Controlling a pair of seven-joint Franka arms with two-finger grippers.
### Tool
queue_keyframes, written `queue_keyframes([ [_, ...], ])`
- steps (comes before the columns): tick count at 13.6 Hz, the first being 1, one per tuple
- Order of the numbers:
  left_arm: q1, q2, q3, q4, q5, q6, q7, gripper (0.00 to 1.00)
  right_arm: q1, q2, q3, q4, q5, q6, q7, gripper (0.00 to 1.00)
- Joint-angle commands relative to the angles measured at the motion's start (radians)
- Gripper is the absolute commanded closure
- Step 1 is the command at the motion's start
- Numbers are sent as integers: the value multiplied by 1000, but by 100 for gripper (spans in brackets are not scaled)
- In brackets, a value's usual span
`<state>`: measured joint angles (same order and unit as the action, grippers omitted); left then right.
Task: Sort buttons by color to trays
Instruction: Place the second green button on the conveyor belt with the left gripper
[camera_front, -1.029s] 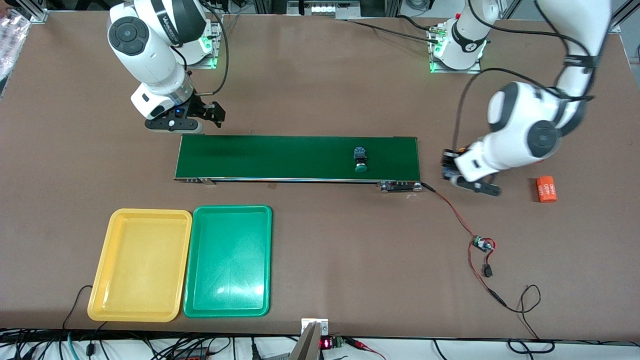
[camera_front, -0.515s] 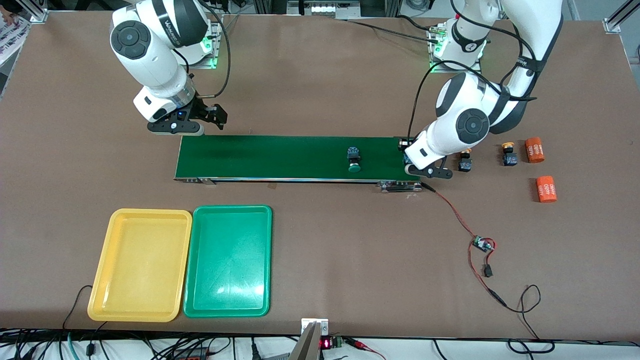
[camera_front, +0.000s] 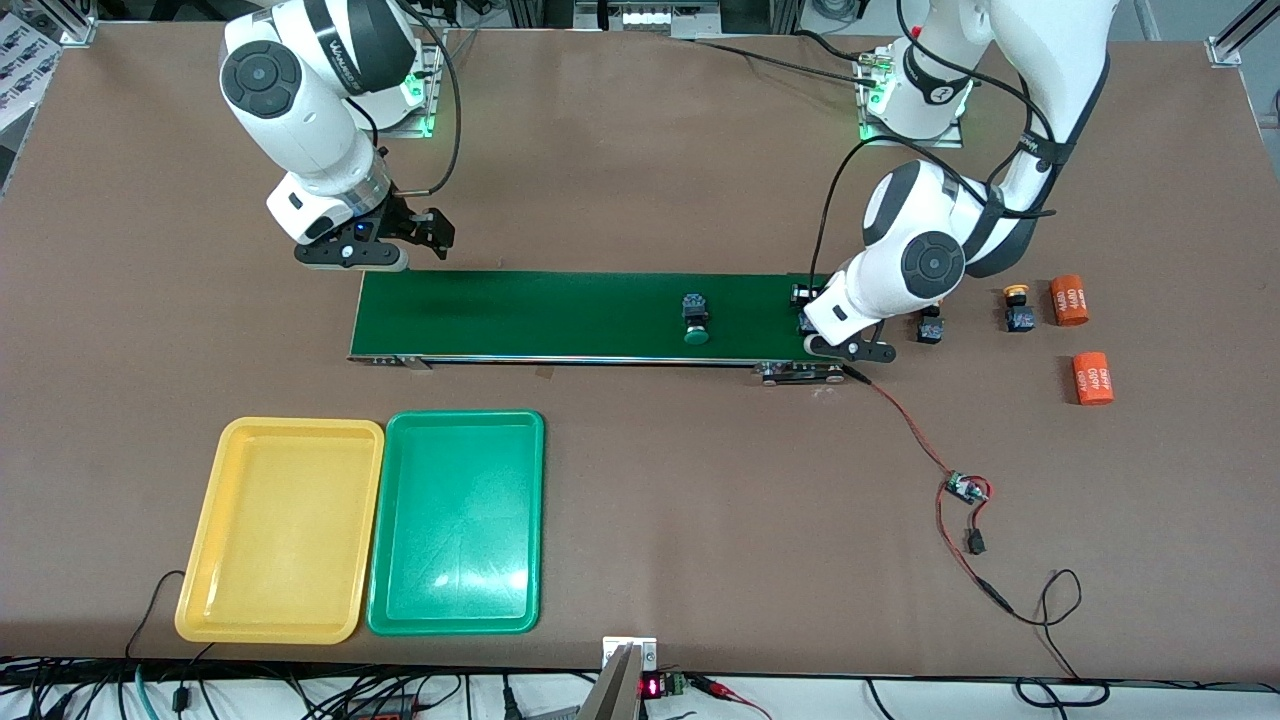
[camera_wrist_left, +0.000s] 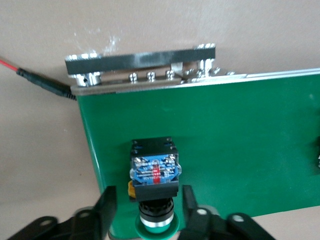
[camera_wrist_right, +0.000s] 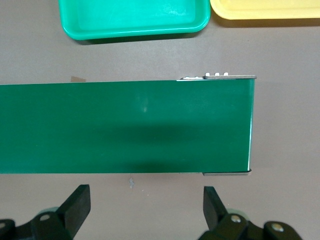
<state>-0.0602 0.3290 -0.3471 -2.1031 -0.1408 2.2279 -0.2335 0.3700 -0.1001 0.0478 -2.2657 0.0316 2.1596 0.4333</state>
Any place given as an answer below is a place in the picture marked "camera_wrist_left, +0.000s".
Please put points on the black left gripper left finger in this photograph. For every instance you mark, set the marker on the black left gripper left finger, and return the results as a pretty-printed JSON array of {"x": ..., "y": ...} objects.
[{"x": 95, "y": 222}]

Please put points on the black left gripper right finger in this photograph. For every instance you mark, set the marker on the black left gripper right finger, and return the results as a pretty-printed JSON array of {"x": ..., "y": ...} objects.
[{"x": 202, "y": 225}]

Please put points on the green conveyor belt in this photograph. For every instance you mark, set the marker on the green conveyor belt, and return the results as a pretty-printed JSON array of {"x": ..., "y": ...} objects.
[{"x": 225, "y": 137}]

